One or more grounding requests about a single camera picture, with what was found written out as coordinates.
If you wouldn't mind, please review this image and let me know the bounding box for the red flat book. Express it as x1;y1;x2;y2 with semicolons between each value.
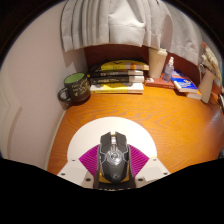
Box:
144;77;176;90

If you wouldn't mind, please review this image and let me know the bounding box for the dark mug green inside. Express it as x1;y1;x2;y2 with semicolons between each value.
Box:
57;72;92;104

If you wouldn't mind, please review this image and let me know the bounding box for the black spine book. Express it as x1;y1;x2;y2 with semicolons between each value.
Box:
88;64;145;78
89;75;146;85

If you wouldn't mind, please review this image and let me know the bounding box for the black grey computer mouse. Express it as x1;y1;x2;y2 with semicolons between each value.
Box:
98;131;130;185

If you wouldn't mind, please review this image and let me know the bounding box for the white round mouse pad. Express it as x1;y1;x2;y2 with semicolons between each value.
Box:
66;116;158;184

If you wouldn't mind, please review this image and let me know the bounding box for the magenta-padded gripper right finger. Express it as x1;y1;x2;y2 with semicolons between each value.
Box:
127;143;171;188

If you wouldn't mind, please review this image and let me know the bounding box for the clear spray bottle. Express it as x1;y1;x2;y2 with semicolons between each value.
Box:
162;56;175;83

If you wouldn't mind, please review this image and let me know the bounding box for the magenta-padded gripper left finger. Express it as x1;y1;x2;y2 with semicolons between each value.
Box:
57;143;101;189

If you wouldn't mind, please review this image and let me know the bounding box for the white curtain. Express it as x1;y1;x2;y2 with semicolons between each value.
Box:
59;0;214;66

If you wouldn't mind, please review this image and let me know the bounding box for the white tissue container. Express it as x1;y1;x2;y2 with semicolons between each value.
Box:
148;47;168;80

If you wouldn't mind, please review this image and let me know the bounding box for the white ceramic vase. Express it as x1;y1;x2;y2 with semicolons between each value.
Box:
198;69;217;104

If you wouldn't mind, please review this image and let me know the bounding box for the blue cover book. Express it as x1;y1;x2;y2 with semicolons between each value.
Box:
170;70;198;94

